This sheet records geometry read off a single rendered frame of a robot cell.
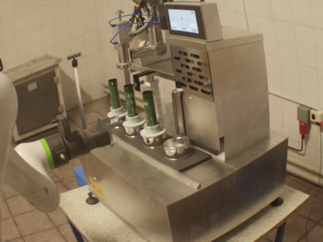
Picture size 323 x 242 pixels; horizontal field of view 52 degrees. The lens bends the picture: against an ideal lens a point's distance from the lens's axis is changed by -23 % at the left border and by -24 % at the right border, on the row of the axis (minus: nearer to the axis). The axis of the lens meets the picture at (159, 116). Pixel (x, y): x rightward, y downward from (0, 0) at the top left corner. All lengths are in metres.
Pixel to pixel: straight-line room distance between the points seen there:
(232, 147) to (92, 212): 0.61
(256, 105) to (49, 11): 3.88
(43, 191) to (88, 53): 4.18
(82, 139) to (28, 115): 3.08
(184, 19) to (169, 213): 0.49
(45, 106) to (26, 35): 1.06
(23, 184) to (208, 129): 0.55
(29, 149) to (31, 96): 3.07
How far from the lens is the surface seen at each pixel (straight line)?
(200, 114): 1.12
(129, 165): 1.18
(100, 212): 1.47
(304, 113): 2.61
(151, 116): 1.21
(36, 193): 0.93
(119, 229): 1.36
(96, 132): 1.12
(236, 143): 1.14
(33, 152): 1.06
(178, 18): 1.07
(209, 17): 1.00
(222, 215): 1.13
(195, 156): 1.15
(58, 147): 1.07
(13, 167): 0.84
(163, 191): 1.03
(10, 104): 0.57
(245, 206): 1.19
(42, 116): 4.21
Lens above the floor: 1.56
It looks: 21 degrees down
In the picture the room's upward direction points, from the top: 8 degrees counter-clockwise
